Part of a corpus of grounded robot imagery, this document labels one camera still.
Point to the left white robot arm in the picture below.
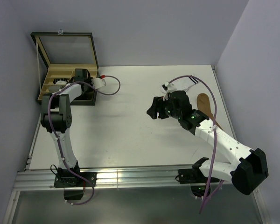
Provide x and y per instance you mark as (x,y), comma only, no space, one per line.
(56,117)

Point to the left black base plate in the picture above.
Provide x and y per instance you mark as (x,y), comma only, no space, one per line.
(74,183)

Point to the black white rolled sock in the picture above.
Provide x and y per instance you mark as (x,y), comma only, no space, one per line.
(60,81)

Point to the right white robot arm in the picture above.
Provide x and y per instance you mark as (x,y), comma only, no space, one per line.
(246,168)

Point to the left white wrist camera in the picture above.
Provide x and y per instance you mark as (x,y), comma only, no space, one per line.
(98,83)

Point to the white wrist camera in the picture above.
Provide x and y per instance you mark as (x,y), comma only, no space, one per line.
(98,83)
(168,88)

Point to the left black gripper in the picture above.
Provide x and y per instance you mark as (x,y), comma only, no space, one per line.
(88,80)

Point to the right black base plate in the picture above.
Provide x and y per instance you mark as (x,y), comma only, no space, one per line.
(193,176)

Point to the white striped sock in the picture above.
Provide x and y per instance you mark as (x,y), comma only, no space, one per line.
(184,83)

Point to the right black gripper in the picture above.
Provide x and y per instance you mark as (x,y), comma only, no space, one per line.
(159,103)

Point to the aluminium mounting rail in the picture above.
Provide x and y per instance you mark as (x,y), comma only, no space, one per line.
(107,178)

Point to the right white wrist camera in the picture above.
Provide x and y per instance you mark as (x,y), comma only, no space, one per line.
(168,88)

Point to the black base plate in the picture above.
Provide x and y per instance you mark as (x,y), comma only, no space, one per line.
(193,176)
(74,183)

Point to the black compartment storage box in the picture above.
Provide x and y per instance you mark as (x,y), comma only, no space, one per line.
(62,53)

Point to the brown sock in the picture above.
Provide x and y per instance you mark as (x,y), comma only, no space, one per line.
(203,104)

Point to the grey rolled sock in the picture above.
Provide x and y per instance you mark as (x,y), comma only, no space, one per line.
(54,88)

